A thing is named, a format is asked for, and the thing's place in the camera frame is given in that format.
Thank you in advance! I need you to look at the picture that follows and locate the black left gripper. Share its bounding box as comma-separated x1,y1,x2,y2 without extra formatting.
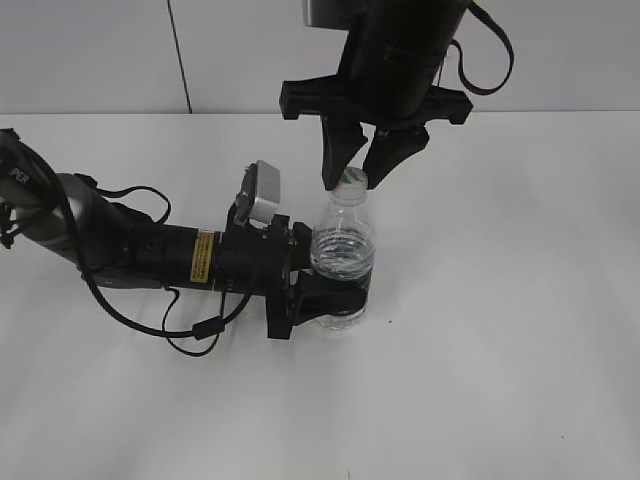
215,205,369,340

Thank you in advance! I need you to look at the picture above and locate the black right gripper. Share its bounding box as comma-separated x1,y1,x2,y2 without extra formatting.
279,29,472,191

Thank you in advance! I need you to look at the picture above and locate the white green bottle cap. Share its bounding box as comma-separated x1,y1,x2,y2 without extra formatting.
335,166,368,194

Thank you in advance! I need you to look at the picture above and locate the clear cestbon water bottle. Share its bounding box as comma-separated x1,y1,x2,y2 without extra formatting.
309,187,376,331

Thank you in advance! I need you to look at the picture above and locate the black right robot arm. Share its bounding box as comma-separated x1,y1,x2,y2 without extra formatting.
280,1,472,190

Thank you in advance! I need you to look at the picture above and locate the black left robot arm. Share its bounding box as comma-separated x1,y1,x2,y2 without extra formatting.
1,129,367,340

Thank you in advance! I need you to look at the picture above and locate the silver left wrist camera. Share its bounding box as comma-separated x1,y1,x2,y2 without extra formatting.
234,160,281,226

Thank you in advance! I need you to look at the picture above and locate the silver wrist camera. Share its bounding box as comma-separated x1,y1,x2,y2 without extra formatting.
302,0,362,30
234,160,281,226

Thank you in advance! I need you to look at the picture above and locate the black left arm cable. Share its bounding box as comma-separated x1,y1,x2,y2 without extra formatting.
0,129,256,357

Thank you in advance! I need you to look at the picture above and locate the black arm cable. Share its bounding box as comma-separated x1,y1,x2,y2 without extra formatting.
439,0,516,94
0,129,256,357

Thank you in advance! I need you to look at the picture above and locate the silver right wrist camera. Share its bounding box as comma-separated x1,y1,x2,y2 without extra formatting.
302,0,362,30

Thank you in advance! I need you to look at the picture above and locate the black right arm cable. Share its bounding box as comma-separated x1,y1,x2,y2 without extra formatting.
439,0,516,94

